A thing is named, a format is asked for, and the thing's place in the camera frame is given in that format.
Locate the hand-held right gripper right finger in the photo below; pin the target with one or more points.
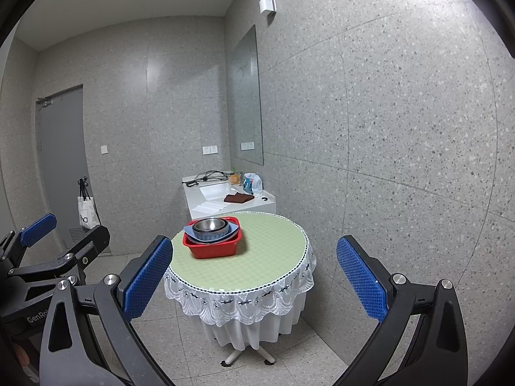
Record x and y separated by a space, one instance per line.
362 281

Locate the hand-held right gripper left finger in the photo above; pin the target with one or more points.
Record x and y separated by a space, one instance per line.
147 277

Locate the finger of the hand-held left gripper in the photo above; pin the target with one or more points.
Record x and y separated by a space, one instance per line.
38 228
92 241

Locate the red plastic basin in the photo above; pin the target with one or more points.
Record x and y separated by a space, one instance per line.
213 251

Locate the large steel bowl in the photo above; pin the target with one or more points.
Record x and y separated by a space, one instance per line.
211 236

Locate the light blue plastic bowl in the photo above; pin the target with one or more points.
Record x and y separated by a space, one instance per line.
233 227

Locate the white tote bag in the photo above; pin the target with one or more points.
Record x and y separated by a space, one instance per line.
87 213

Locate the grey door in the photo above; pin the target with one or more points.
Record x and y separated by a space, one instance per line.
60 148

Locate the white sink counter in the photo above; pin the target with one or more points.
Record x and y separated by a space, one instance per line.
197 205

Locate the round table with lace cloth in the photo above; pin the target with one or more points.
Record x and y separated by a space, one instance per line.
261 249

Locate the white table base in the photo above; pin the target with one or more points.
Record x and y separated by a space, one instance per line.
233 356

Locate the brown cloth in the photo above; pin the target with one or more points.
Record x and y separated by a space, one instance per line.
238 198

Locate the door closer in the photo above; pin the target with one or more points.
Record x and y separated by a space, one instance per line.
44 102

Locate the orange container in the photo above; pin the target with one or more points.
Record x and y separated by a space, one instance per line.
235 179

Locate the blue white plastic bag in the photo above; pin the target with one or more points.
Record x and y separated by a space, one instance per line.
253 183

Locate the white wall socket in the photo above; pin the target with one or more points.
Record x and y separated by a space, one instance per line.
210 150

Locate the wall mirror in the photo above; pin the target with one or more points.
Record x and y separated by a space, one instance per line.
245 96

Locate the white wall device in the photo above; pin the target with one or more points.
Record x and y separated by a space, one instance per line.
267 0

